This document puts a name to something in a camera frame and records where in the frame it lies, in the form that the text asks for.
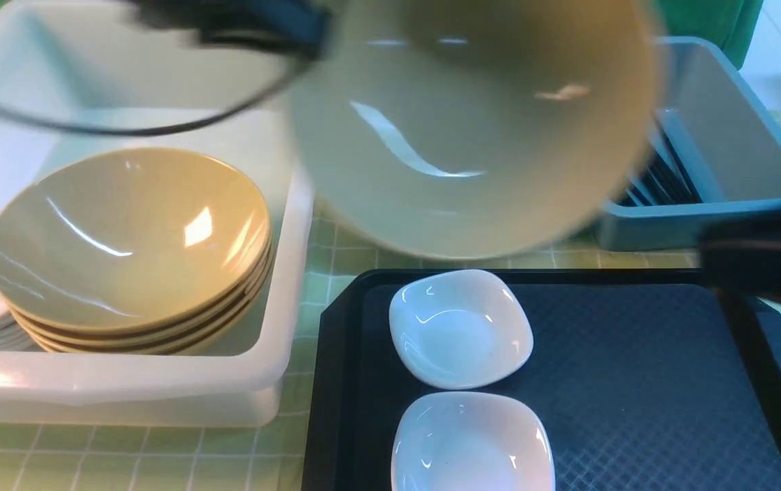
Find tan noodle bowl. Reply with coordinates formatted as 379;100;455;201
288;1;665;260

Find white plastic dish tub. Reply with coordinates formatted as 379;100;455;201
0;1;314;427

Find white square dish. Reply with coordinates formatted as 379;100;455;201
388;269;534;391
390;391;557;490

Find black serving tray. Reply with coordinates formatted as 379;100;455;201
301;269;781;490

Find green backdrop cloth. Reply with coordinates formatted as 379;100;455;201
0;0;763;69

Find bundle of black chopsticks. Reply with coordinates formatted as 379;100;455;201
617;121;704;207

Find green checked tablecloth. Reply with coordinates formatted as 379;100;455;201
0;111;781;490

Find stack of tan bowls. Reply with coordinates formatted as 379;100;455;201
0;148;273;355

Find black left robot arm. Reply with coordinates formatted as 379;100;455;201
132;1;331;58

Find teal plastic chopstick bin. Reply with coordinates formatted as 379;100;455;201
595;37;781;251

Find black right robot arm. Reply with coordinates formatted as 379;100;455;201
696;208;781;304

